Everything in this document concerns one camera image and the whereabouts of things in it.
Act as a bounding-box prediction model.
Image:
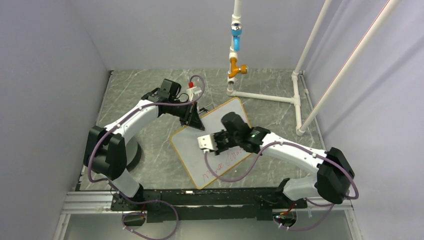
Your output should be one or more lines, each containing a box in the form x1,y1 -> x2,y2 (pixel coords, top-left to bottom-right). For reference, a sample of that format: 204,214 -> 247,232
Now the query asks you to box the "orange faucet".
228,57 -> 249,79

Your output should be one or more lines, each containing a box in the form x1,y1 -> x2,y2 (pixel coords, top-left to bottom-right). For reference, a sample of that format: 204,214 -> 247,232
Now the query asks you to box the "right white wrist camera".
197,134 -> 218,152

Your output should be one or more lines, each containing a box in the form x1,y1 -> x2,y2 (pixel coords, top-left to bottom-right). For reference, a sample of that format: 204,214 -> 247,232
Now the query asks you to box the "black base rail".
110,187 -> 308,223

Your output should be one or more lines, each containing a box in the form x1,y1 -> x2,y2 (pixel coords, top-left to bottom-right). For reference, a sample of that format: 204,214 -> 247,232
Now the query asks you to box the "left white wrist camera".
185,82 -> 203,102

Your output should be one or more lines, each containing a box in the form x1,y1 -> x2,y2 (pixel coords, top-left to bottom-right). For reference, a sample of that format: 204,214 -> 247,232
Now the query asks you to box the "aluminium frame rail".
61,190 -> 354,215

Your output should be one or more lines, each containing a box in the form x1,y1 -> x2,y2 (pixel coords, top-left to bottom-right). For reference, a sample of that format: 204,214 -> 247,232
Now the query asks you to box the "white pvc pipe frame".
226,0 -> 403,137

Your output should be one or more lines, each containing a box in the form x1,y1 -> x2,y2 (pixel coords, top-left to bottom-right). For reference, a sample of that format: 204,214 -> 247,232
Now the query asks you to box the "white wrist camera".
197,134 -> 218,152
185,82 -> 203,102

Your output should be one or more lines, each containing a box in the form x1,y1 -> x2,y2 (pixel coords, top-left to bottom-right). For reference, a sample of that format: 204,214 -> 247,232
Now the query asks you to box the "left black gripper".
169,99 -> 205,131

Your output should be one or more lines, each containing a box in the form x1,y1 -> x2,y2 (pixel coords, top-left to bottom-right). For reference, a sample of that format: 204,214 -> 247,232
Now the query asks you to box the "blue pipe valve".
230,21 -> 243,52

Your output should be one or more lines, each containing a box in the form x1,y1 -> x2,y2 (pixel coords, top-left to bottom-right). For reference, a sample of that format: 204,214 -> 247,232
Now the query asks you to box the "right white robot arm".
198,112 -> 359,208

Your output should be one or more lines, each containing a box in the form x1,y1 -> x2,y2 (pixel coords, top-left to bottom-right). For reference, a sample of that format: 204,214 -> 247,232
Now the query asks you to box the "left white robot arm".
83,75 -> 206,210

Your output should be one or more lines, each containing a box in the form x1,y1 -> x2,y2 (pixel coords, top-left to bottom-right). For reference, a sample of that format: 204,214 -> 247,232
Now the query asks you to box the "yellow framed whiteboard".
170,97 -> 251,190

